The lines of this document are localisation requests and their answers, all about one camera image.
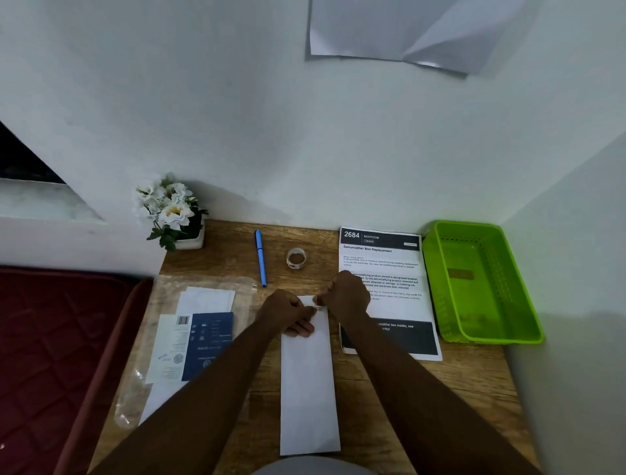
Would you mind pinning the printed paper sheet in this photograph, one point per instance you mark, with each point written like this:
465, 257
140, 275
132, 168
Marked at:
391, 264

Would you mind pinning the white paper sheet on wall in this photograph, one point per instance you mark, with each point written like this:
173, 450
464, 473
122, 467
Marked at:
371, 24

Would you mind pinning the single white envelope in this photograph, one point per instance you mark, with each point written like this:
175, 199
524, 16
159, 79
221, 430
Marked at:
308, 391

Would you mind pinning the dark window with grille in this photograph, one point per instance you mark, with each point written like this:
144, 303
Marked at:
19, 156

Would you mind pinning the clear plastic bag with card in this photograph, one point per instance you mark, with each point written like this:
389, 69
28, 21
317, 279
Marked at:
244, 293

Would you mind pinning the potted white flower plant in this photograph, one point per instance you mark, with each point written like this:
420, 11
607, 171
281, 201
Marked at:
171, 210

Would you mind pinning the person's left forearm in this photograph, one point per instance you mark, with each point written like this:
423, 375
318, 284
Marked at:
195, 411

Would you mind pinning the person's left hand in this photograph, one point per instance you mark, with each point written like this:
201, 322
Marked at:
286, 313

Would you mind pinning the small clear tape roll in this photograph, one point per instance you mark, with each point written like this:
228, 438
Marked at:
289, 259

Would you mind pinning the person's right hand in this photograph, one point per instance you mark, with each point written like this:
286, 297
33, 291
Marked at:
347, 298

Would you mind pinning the person's grey shirt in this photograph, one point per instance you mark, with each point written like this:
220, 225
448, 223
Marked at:
313, 467

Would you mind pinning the person's right forearm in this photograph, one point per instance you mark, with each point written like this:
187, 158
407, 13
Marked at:
430, 411

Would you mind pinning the dark red mattress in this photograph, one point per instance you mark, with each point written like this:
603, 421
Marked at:
54, 372

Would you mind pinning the blue pen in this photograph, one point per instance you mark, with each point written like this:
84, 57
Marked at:
260, 259

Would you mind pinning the green plastic tray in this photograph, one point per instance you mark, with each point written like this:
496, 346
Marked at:
489, 303

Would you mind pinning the blue and white label card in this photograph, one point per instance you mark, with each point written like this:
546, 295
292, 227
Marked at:
205, 342

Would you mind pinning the stack of white envelopes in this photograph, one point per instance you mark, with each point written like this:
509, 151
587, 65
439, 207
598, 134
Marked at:
205, 298

